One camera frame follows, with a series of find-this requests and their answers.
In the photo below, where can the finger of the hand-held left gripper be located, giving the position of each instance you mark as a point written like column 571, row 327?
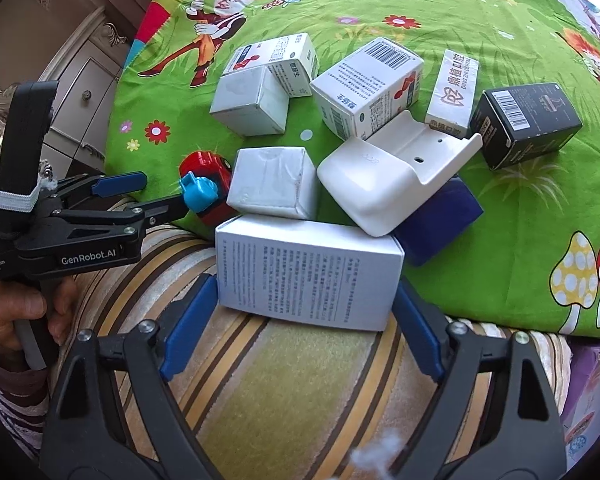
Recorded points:
column 165, row 207
column 120, row 183

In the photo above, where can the white box with text lines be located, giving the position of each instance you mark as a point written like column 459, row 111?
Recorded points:
column 305, row 275

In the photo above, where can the red toy car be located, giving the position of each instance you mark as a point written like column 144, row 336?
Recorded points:
column 210, row 165

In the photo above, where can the narrow white logo box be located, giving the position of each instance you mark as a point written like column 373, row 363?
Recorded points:
column 455, row 90

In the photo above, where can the plain white box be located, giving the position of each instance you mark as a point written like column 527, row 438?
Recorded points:
column 250, row 100
column 270, row 180

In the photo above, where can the striped plush cushion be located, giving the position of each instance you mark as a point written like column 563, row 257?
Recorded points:
column 290, row 385

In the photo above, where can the person's left hand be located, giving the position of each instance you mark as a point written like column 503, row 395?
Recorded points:
column 5, row 310

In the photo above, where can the black box with barcode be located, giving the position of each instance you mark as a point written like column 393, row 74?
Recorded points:
column 525, row 120

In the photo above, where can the person's left forearm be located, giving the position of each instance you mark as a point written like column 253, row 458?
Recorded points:
column 10, row 395

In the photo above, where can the cream carved dresser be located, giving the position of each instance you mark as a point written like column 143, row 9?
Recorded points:
column 80, row 90

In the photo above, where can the white fluff tuft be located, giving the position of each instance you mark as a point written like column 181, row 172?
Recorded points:
column 375, row 460

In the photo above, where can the dark blue box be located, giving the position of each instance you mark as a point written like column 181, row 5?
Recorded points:
column 440, row 225

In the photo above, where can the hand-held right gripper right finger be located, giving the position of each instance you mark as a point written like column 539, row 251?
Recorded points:
column 420, row 335

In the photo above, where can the purple cardboard box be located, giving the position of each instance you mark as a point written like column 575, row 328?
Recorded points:
column 590, row 385

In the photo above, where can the white medicine box with barcode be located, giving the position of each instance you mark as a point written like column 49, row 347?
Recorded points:
column 365, row 85

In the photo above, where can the white plastic holder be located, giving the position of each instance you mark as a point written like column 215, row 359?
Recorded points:
column 370, row 185

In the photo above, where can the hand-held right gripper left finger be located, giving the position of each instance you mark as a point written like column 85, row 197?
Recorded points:
column 187, row 330

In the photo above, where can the green printed blanket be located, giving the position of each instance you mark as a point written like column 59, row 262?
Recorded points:
column 505, row 240

